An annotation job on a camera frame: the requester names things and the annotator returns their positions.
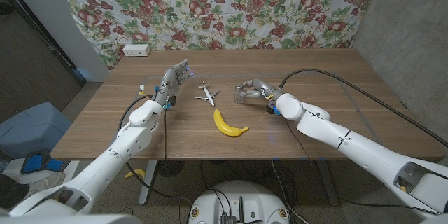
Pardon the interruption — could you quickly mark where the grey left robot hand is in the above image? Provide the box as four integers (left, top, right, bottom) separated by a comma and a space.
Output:
154, 59, 195, 106

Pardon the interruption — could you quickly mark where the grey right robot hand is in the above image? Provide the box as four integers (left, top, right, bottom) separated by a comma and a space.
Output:
234, 78, 284, 102

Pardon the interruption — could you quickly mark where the clear glass salt shaker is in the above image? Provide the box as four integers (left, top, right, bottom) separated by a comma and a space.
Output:
234, 83, 246, 104

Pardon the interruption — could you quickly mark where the white toy airplane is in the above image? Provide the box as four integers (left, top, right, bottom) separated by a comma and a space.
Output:
195, 80, 221, 107

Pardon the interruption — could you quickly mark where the yellow toy banana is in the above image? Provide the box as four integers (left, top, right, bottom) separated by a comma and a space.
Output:
213, 108, 250, 137

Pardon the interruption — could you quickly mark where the small yellow floor banana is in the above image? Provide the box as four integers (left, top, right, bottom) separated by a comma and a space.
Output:
124, 168, 146, 179

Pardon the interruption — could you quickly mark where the white power strip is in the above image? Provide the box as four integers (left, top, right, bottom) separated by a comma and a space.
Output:
122, 43, 152, 57

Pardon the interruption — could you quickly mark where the floral fruit print backdrop cloth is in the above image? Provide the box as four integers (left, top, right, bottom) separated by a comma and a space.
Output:
48, 0, 384, 71

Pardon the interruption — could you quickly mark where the round black floor disc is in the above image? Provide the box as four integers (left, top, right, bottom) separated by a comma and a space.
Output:
157, 160, 186, 178

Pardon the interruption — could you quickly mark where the white table leg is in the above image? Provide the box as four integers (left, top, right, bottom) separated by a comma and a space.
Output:
138, 160, 158, 206

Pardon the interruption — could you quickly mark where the white robot torso base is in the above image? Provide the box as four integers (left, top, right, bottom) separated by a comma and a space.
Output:
188, 180, 291, 224

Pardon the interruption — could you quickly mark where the grey table leg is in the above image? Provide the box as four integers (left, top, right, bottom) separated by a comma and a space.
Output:
316, 160, 340, 207

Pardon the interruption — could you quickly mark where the grey-blue plastic bin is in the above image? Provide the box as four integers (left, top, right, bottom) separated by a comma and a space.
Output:
0, 101, 73, 160

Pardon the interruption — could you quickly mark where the grey shoe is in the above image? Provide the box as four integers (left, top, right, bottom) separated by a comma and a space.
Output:
29, 171, 67, 193

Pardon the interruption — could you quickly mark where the blue foot pedal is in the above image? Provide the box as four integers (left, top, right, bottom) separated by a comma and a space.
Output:
20, 149, 66, 175

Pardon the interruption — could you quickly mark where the thin black left wrist cable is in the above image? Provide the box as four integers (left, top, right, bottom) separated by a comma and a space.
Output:
162, 108, 169, 162

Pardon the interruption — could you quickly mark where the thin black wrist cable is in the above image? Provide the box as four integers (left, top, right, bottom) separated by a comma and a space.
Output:
162, 108, 169, 162
283, 119, 316, 169

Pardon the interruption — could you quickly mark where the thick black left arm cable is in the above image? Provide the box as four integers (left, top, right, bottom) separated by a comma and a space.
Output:
118, 93, 192, 206

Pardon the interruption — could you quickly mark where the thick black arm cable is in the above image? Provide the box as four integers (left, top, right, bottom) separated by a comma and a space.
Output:
279, 69, 448, 148
118, 93, 192, 206

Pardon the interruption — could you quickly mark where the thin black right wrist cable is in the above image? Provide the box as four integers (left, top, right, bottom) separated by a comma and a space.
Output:
283, 119, 316, 169

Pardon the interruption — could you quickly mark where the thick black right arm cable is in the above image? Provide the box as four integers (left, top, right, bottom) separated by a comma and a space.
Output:
279, 69, 448, 148

